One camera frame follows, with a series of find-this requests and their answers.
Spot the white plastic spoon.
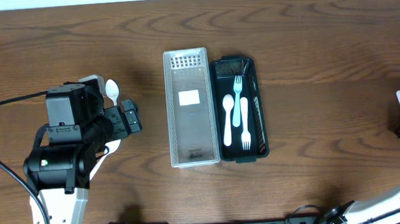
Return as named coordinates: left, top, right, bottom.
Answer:
left=223, top=94, right=234, bottom=147
left=105, top=80, right=120, bottom=106

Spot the mint green plastic fork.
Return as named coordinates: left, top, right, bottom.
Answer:
left=232, top=75, right=243, bottom=127

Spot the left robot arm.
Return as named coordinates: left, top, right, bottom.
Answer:
left=24, top=75, right=142, bottom=224

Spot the white label sticker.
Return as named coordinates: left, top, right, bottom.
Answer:
left=178, top=89, right=200, bottom=106

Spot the clear perforated plastic basket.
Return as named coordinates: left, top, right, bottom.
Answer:
left=163, top=48, right=220, bottom=168

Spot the dark green plastic basket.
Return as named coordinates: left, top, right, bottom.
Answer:
left=209, top=55, right=270, bottom=163

